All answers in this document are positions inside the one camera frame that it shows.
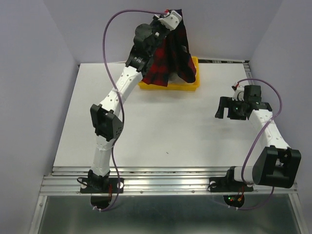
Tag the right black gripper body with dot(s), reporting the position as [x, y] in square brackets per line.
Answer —
[236, 109]

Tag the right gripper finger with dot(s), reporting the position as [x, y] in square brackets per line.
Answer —
[220, 113]
[224, 101]

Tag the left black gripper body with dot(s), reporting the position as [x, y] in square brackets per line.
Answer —
[158, 31]

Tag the red plaid pleated skirt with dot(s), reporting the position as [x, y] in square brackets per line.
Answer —
[172, 57]

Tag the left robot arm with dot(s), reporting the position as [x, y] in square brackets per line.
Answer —
[108, 127]

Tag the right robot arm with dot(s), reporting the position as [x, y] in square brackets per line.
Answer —
[278, 163]

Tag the yellow plastic bin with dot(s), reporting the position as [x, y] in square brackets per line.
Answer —
[192, 87]

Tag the white skirt in bin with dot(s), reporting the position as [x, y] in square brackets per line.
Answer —
[174, 79]

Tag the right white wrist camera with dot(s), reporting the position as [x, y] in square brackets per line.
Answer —
[238, 92]

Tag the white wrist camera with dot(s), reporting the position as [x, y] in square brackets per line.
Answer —
[238, 92]
[171, 20]

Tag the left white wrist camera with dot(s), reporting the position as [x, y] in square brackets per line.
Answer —
[171, 20]

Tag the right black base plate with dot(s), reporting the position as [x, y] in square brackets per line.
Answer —
[222, 185]

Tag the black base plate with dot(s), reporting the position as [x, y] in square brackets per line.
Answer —
[222, 185]
[109, 185]

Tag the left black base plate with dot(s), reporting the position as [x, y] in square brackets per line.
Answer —
[109, 185]

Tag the aluminium rail frame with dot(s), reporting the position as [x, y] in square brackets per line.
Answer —
[171, 149]

